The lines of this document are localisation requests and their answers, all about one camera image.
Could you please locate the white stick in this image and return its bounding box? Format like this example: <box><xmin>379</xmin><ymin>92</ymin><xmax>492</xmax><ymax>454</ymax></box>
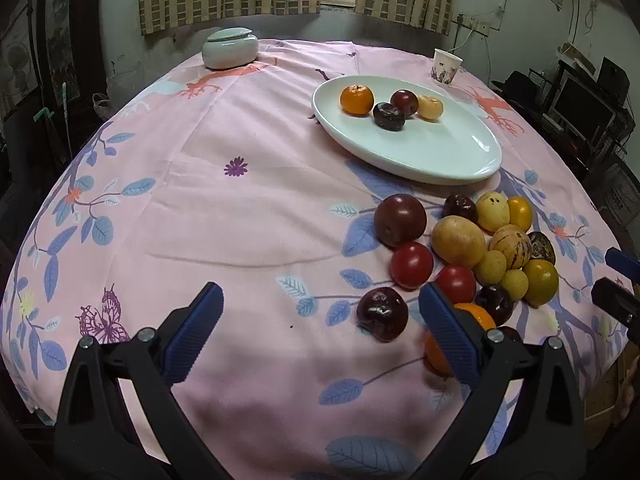
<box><xmin>62</xmin><ymin>82</ymin><xmax>72</xmax><ymax>161</ymax></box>

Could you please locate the striped pepino melon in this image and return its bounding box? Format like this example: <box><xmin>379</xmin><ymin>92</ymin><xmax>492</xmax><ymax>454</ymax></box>
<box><xmin>489</xmin><ymin>225</ymin><xmax>532</xmax><ymax>271</ymax></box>

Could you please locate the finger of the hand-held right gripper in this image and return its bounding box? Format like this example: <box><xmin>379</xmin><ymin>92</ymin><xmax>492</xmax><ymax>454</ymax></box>
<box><xmin>605</xmin><ymin>247</ymin><xmax>640</xmax><ymax>281</ymax></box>
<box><xmin>591</xmin><ymin>277</ymin><xmax>640</xmax><ymax>346</ymax></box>

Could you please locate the red tomato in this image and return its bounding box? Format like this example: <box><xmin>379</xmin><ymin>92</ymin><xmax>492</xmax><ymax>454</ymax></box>
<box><xmin>435</xmin><ymin>265</ymin><xmax>477</xmax><ymax>306</ymax></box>
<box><xmin>390</xmin><ymin>241</ymin><xmax>434</xmax><ymax>291</ymax></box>

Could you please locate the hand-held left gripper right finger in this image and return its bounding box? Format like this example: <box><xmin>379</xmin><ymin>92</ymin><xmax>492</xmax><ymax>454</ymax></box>
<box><xmin>410</xmin><ymin>282</ymin><xmax>588</xmax><ymax>480</ymax></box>

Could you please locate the dark purple dented fruit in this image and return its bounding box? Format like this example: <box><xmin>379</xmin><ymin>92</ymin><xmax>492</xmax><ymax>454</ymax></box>
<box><xmin>372</xmin><ymin>102</ymin><xmax>407</xmax><ymax>132</ymax></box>

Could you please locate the shiny dark red plum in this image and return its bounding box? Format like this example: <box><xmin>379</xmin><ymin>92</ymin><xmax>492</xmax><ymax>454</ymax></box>
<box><xmin>356</xmin><ymin>287</ymin><xmax>410</xmax><ymax>343</ymax></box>

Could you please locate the spotted yellow pear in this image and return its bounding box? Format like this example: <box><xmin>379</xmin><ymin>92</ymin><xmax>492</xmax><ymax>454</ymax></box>
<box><xmin>475</xmin><ymin>191</ymin><xmax>511</xmax><ymax>234</ymax></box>

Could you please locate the small yellow round fruit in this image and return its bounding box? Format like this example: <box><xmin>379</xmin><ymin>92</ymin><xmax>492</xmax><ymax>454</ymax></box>
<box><xmin>501</xmin><ymin>269</ymin><xmax>530</xmax><ymax>303</ymax></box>
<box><xmin>474</xmin><ymin>250</ymin><xmax>508</xmax><ymax>285</ymax></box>

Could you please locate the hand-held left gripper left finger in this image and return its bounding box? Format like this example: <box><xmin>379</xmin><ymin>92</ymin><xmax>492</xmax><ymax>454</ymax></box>
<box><xmin>52</xmin><ymin>281</ymin><xmax>226</xmax><ymax>480</ymax></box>

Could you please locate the black speaker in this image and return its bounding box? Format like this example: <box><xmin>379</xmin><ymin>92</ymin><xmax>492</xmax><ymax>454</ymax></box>
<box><xmin>597</xmin><ymin>57</ymin><xmax>631</xmax><ymax>106</ymax></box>

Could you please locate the orange yellow tomato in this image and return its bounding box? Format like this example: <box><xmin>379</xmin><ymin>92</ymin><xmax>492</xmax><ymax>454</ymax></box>
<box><xmin>506</xmin><ymin>196</ymin><xmax>534</xmax><ymax>233</ymax></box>

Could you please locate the printed paper cup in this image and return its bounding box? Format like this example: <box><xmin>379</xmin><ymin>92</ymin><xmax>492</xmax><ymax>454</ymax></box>
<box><xmin>431</xmin><ymin>48</ymin><xmax>463</xmax><ymax>86</ymax></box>

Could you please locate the standing fan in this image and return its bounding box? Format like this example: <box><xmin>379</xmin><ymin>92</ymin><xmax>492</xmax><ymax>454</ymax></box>
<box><xmin>0</xmin><ymin>40</ymin><xmax>41</xmax><ymax>111</ymax></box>

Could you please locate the white wall socket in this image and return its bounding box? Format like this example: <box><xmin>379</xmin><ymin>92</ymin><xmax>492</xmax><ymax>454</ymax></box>
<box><xmin>462</xmin><ymin>15</ymin><xmax>492</xmax><ymax>37</ymax></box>

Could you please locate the computer monitor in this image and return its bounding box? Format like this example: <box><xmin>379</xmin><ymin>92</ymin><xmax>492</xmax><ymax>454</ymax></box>
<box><xmin>552</xmin><ymin>67</ymin><xmax>617</xmax><ymax>143</ymax></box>

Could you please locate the dark brown mangosteen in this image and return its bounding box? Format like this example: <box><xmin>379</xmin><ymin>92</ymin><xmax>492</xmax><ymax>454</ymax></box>
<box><xmin>527</xmin><ymin>231</ymin><xmax>557</xmax><ymax>266</ymax></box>

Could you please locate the white basket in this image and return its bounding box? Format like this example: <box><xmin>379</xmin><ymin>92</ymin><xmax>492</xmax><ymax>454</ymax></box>
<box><xmin>92</xmin><ymin>92</ymin><xmax>115</xmax><ymax>121</ymax></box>

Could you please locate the yellow green tomato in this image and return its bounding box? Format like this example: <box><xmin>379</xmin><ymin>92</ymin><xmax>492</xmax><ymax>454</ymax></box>
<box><xmin>522</xmin><ymin>258</ymin><xmax>560</xmax><ymax>307</ymax></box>

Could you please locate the large dark red plum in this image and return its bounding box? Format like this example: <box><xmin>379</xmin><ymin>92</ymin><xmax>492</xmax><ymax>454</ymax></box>
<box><xmin>374</xmin><ymin>193</ymin><xmax>428</xmax><ymax>248</ymax></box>

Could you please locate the pale yellow round fruit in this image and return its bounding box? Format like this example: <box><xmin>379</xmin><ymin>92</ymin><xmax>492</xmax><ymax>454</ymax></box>
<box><xmin>416</xmin><ymin>95</ymin><xmax>445</xmax><ymax>122</ymax></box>

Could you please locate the cardboard box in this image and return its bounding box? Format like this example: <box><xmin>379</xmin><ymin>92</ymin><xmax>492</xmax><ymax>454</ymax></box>
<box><xmin>582</xmin><ymin>355</ymin><xmax>633</xmax><ymax>451</ymax></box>

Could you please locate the white oval plate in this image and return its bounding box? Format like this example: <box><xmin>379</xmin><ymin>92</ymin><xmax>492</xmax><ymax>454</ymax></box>
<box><xmin>311</xmin><ymin>74</ymin><xmax>503</xmax><ymax>184</ymax></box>

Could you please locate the white power cable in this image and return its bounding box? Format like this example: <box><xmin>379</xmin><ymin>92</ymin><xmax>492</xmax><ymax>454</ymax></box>
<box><xmin>448</xmin><ymin>25</ymin><xmax>476</xmax><ymax>56</ymax></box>

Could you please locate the large yellow round fruit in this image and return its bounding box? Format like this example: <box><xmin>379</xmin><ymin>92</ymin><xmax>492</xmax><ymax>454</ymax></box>
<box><xmin>431</xmin><ymin>215</ymin><xmax>487</xmax><ymax>268</ymax></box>

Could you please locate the mandarin orange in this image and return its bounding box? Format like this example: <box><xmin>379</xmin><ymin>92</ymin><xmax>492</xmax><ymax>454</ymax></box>
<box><xmin>340</xmin><ymin>84</ymin><xmax>375</xmax><ymax>117</ymax></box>
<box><xmin>424</xmin><ymin>302</ymin><xmax>497</xmax><ymax>378</ymax></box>

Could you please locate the pale green lidded ceramic jar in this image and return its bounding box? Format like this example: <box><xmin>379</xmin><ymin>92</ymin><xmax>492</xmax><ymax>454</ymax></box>
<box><xmin>201</xmin><ymin>27</ymin><xmax>261</xmax><ymax>70</ymax></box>

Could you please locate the pink floral tablecloth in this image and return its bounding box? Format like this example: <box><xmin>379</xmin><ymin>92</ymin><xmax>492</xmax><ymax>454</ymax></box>
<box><xmin>0</xmin><ymin>37</ymin><xmax>623</xmax><ymax>480</ymax></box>

